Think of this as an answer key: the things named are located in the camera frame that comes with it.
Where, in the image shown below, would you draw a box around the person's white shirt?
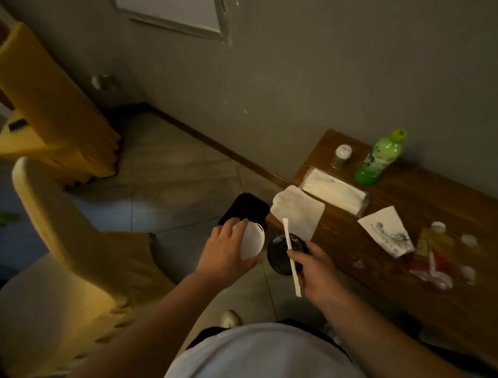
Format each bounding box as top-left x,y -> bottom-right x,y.
165,322 -> 366,378

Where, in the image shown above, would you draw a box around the clear plastic tissue pack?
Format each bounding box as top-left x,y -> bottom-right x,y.
298,166 -> 370,218

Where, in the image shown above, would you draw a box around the grey framed wall panel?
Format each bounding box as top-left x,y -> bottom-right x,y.
113,0 -> 232,44

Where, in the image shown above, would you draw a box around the person's right hand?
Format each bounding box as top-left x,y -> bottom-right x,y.
286,241 -> 343,308

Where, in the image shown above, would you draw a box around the person's left forearm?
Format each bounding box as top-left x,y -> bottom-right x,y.
66,271 -> 234,378

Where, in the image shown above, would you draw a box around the black trash bin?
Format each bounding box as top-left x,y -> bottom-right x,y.
217,193 -> 271,234

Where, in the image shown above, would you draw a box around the brown wooden baseboard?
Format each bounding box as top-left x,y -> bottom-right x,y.
99,102 -> 293,188

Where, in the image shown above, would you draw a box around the person's right forearm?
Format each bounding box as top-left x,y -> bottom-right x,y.
311,290 -> 467,378

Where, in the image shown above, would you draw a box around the person's black shorts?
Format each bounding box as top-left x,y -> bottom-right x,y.
186,318 -> 351,363

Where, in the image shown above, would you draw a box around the printed paper cup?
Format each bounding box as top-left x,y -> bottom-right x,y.
357,205 -> 416,259

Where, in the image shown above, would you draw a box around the person's left white shoe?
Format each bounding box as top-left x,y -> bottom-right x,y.
220,309 -> 242,329

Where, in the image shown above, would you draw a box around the white-capped clear shaker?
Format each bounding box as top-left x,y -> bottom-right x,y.
331,144 -> 353,170

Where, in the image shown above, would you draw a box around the black plastic bowl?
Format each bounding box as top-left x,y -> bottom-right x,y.
267,233 -> 310,276

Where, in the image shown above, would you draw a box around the brown wooden table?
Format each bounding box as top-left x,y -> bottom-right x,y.
266,129 -> 498,369

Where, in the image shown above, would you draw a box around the white wiping cloth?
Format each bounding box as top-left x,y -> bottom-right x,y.
270,185 -> 326,242

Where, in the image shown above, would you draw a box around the white round plastic lid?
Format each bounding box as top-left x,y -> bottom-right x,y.
232,220 -> 266,261

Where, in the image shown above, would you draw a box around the yellow sauce packet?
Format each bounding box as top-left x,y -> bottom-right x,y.
407,221 -> 457,292

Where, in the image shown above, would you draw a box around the green drink bottle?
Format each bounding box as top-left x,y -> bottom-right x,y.
354,128 -> 408,186

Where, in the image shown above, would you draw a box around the white paper straw wrapper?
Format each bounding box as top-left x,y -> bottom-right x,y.
282,218 -> 302,298

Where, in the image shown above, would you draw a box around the person's left hand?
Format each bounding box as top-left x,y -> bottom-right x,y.
194,218 -> 262,291

